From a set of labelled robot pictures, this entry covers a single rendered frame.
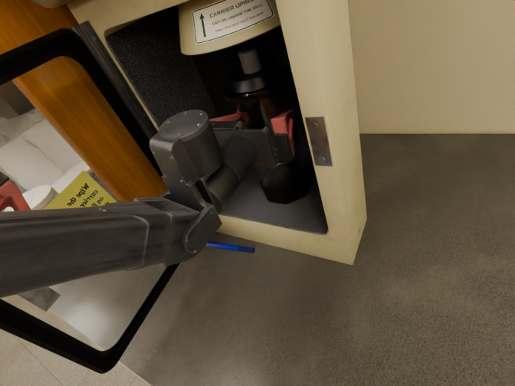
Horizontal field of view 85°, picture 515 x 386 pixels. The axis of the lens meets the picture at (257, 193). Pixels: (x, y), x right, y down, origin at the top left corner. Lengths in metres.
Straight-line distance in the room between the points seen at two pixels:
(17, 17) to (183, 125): 0.28
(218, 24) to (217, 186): 0.18
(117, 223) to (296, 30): 0.23
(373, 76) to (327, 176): 0.44
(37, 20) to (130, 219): 0.34
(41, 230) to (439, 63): 0.73
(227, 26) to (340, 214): 0.28
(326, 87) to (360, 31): 0.44
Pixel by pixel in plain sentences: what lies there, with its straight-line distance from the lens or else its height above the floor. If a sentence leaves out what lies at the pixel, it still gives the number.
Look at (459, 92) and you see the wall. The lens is 0.78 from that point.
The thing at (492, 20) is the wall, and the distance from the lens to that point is 0.73.
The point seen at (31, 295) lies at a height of 1.18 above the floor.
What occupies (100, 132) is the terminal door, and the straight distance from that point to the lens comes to 0.46.
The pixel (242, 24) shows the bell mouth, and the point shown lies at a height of 1.33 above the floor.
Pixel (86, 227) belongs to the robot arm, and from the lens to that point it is 0.26.
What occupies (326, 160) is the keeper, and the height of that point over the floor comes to 1.17.
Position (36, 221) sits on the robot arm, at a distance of 0.26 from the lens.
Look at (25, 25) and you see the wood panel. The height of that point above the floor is 1.41.
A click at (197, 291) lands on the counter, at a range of 0.60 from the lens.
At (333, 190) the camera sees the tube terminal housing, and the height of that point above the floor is 1.12.
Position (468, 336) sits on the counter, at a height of 0.94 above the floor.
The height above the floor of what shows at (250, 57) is 1.28.
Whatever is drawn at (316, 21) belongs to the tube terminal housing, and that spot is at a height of 1.32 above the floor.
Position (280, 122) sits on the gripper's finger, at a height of 1.21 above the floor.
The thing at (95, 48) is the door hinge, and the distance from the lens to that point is 0.50.
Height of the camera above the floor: 1.39
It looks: 39 degrees down
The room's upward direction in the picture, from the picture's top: 23 degrees counter-clockwise
